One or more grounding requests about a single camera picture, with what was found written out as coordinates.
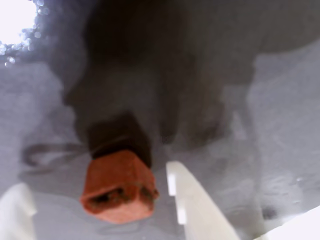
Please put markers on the dark grey table mat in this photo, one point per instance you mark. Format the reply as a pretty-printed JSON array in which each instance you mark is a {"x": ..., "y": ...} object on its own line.
[{"x": 275, "y": 125}]

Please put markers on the red cube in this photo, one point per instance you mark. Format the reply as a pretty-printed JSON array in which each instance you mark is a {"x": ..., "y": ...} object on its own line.
[{"x": 117, "y": 175}]

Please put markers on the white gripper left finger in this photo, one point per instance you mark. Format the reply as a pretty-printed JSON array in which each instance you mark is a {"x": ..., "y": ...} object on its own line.
[{"x": 15, "y": 215}]

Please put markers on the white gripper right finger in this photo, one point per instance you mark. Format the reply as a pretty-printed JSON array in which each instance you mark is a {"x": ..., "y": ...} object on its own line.
[{"x": 200, "y": 212}]

